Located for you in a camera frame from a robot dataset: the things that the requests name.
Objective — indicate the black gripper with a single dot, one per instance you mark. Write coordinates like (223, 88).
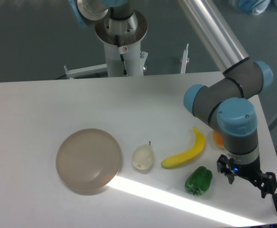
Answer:
(265, 182)

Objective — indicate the yellow banana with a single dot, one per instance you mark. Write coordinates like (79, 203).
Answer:
(188, 155)

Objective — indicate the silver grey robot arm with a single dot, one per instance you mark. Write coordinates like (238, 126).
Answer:
(224, 106)

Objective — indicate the orange fruit piece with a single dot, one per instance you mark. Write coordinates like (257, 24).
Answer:
(218, 140)

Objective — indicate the green bell pepper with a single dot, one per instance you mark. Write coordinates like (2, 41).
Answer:
(199, 181)

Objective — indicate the white pear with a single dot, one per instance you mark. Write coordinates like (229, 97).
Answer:
(143, 158)

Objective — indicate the blue plastic bag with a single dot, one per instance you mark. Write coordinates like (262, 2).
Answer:
(252, 7)

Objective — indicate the white metal frame bracket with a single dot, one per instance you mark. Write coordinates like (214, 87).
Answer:
(184, 60)

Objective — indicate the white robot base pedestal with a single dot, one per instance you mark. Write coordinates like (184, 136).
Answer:
(122, 60)

